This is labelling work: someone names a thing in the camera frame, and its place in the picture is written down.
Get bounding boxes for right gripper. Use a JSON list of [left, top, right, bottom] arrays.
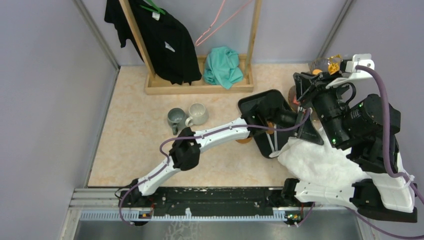
[[292, 70, 350, 149]]

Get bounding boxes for black baking tray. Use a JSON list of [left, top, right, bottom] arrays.
[[237, 89, 299, 159]]

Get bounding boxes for wooden coaster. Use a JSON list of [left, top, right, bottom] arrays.
[[236, 137, 253, 144], [266, 121, 275, 135]]

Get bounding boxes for metal tongs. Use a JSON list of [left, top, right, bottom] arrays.
[[266, 132, 279, 158]]

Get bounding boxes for white towel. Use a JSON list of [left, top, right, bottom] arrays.
[[269, 137, 370, 189]]

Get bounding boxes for grey-blue ceramic mug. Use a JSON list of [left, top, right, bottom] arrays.
[[167, 108, 187, 136]]

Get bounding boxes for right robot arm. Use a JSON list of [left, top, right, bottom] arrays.
[[281, 72, 418, 223]]

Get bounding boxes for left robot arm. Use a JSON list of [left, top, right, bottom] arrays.
[[120, 97, 309, 207]]

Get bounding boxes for three-tier glass stand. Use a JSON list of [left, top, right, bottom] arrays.
[[288, 54, 343, 110]]

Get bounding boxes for teal cloth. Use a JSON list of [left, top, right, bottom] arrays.
[[203, 46, 244, 90]]

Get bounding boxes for white speckled mug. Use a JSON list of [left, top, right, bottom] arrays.
[[185, 103, 209, 127]]

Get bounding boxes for pink hanger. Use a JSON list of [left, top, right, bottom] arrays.
[[194, 0, 256, 47]]

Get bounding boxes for wooden clothes rack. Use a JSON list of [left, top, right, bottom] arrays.
[[119, 0, 262, 95]]

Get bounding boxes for black t-shirt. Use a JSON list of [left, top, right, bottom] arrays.
[[104, 0, 203, 86]]

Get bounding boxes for green hanger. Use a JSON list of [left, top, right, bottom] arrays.
[[139, 0, 166, 15]]

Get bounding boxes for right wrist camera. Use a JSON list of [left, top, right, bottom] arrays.
[[325, 53, 375, 89]]

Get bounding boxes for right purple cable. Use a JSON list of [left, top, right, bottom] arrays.
[[291, 64, 424, 240]]

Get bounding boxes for purple cable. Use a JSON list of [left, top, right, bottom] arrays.
[[118, 107, 312, 227], [291, 64, 424, 240]]

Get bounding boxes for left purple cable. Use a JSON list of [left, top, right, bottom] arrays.
[[118, 107, 312, 227]]

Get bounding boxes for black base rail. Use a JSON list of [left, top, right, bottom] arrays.
[[115, 187, 313, 218]]

